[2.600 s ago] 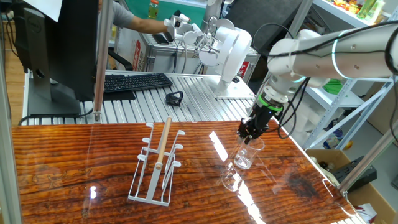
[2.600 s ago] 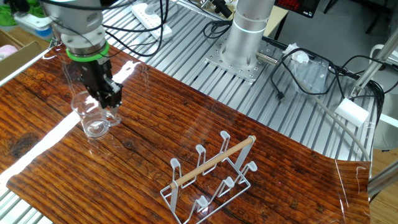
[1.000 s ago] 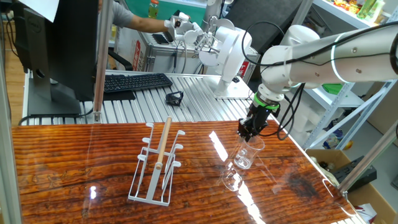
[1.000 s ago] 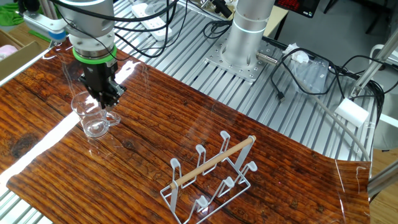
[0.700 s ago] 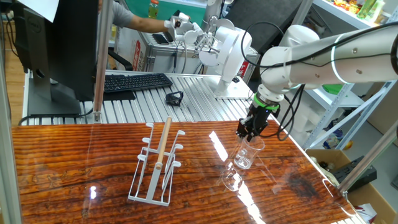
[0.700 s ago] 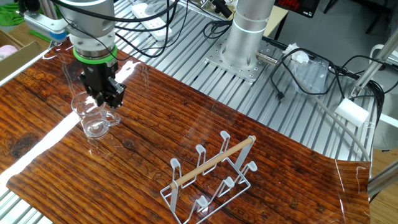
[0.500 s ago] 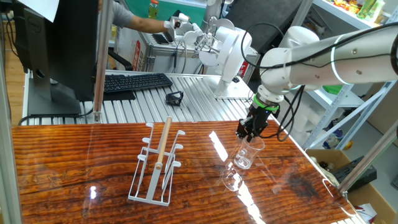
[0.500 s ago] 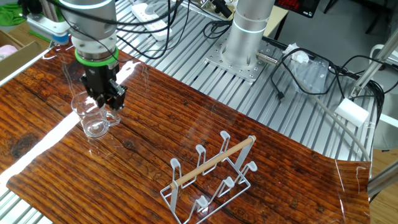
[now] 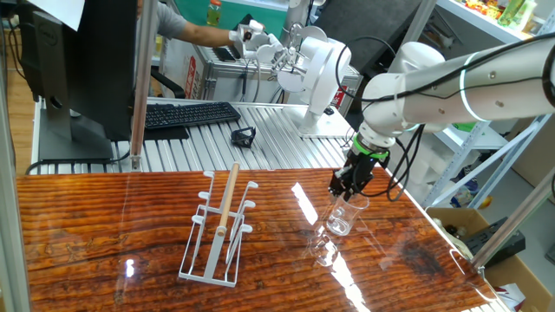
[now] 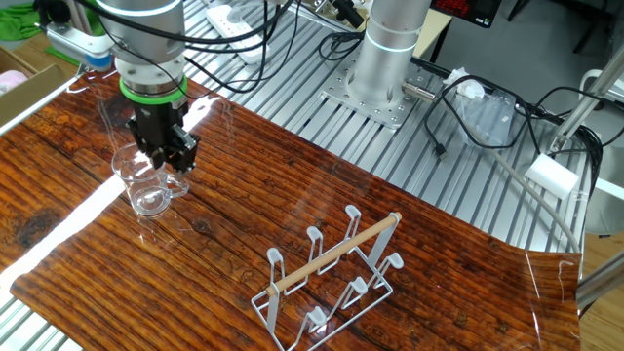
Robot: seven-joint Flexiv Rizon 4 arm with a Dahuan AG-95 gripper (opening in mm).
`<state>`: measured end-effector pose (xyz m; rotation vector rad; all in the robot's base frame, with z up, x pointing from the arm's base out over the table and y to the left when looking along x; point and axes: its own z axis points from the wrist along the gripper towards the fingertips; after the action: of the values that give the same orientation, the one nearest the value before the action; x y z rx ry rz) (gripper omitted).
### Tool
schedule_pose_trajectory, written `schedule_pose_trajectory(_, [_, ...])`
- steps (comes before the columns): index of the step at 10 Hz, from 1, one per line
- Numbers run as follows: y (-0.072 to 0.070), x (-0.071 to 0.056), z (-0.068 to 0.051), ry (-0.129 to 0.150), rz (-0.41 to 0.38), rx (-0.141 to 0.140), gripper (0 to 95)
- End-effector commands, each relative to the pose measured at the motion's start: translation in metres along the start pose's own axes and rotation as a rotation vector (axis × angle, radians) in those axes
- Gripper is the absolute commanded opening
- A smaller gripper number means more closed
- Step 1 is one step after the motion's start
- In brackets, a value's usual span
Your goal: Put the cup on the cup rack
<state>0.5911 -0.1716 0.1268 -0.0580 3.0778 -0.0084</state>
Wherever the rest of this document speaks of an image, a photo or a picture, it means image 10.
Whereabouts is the white power strip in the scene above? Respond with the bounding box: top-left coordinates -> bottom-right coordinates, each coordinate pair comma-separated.
204,2 -> 272,65

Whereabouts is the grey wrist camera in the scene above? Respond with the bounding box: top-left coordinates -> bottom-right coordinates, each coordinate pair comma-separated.
41,21 -> 116,73

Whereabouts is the white crumpled wrapper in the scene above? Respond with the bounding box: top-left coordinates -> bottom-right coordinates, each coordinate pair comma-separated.
442,66 -> 487,98

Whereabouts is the white wire cup rack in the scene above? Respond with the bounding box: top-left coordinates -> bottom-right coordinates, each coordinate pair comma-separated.
251,204 -> 406,351

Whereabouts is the white power adapter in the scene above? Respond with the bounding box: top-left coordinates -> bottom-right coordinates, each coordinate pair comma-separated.
524,152 -> 581,200

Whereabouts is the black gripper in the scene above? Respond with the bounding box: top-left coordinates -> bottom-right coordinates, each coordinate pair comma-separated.
126,96 -> 201,176

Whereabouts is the clear plastic bag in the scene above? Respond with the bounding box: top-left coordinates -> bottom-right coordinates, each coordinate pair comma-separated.
455,90 -> 518,147

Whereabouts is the pink cloth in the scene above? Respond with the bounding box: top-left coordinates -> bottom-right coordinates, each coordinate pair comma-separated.
0,69 -> 28,97

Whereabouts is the black red LED display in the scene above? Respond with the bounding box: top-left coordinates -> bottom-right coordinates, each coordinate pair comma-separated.
431,0 -> 503,29

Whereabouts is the grey hose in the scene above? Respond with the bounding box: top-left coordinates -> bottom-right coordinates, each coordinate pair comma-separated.
431,90 -> 584,254

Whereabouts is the beige desk top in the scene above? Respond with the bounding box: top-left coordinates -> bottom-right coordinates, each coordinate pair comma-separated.
413,7 -> 454,59

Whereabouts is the silver cable connector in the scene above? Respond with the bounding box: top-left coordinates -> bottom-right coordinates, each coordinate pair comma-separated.
402,81 -> 438,102

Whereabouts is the black cable bundle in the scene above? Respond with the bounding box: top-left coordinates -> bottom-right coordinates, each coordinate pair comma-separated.
511,85 -> 624,201

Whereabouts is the black USB cable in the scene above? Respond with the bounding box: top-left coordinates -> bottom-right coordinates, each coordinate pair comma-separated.
422,73 -> 542,162

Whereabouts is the black cylindrical device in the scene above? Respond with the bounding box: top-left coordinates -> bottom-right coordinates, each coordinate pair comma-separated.
334,0 -> 367,29

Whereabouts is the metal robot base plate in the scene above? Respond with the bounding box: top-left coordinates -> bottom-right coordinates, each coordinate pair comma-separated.
319,56 -> 440,131

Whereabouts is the glossy wood grain mat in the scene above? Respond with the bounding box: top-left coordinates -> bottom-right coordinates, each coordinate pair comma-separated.
0,44 -> 584,351

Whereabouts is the brown cardboard box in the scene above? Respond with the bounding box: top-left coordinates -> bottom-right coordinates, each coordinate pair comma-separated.
0,44 -> 67,128

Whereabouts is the green cloth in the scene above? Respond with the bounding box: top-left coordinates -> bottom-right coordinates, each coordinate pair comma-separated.
0,0 -> 106,67

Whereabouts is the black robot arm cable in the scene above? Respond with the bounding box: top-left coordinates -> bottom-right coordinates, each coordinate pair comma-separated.
72,0 -> 367,97

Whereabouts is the clear glass cup with handle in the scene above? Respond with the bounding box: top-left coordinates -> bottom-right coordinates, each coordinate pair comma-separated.
110,140 -> 191,218

